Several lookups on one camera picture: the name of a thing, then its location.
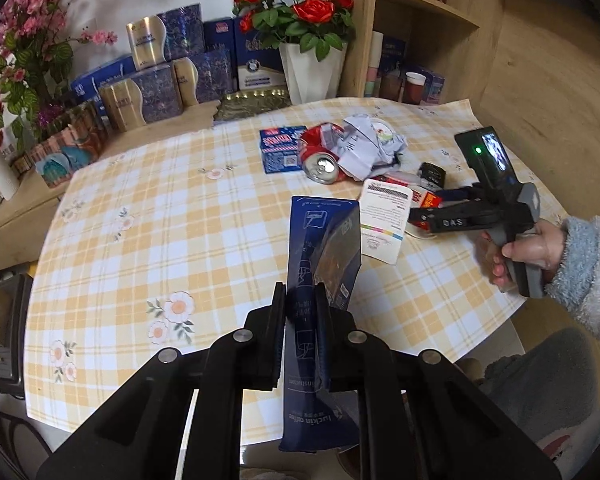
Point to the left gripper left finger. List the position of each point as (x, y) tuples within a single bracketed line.
[(180, 415)]

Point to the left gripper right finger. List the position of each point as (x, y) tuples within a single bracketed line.
[(420, 417)]

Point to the white printed card package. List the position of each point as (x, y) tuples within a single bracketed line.
[(384, 211)]

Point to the dark blue coffee sachet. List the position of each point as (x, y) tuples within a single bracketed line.
[(324, 248)]

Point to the right hand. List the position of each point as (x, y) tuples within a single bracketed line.
[(543, 248)]

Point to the black and white small box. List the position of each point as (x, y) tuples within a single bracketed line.
[(432, 177)]

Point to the right fuzzy blue sleeve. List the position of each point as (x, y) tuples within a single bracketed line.
[(576, 284)]

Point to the crumpled white paper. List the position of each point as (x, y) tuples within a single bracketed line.
[(368, 147)]

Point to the red paper cup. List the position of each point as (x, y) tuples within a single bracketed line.
[(414, 84)]

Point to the black box under table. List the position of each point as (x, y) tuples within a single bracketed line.
[(14, 300)]

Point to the crushed red soda can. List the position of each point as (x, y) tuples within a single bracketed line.
[(318, 159)]

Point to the wooden shelf unit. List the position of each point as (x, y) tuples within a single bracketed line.
[(456, 39)]

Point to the yellow plaid floral tablecloth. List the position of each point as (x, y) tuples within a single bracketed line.
[(171, 244)]

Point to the small blue playing card box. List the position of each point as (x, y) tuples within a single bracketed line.
[(280, 149)]

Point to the white flower vase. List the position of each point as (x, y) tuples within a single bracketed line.
[(307, 79)]

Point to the blue white milk box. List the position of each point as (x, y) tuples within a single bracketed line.
[(257, 67)]

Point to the red rose bouquet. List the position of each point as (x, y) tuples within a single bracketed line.
[(317, 26)]

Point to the dark patterned tray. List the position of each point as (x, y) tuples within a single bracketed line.
[(245, 104)]

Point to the blue gold gift box right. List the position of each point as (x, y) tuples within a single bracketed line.
[(204, 77)]

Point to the blue gold gift box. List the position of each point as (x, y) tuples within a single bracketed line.
[(204, 77), (142, 98), (167, 36)]

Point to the blue gold gift box lower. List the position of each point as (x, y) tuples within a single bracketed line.
[(142, 98)]

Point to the pink artificial flower plant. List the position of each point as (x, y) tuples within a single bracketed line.
[(36, 56)]

